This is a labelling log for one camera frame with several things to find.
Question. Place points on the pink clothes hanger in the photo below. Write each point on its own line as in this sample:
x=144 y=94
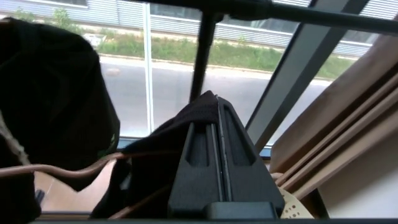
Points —
x=62 y=170

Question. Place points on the black clothes rack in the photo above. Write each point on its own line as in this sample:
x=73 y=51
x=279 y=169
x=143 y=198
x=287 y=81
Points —
x=202 y=56

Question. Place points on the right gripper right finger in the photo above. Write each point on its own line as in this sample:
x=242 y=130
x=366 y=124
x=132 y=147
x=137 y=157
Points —
x=258 y=186

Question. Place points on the black garment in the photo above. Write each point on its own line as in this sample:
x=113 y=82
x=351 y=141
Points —
x=155 y=174

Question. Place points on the white laundry basket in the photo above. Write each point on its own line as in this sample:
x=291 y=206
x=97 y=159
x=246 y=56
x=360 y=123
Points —
x=293 y=208

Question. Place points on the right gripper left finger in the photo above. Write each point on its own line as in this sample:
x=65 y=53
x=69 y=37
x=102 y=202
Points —
x=196 y=186

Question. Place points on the brown curtain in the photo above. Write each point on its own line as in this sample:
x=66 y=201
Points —
x=342 y=118

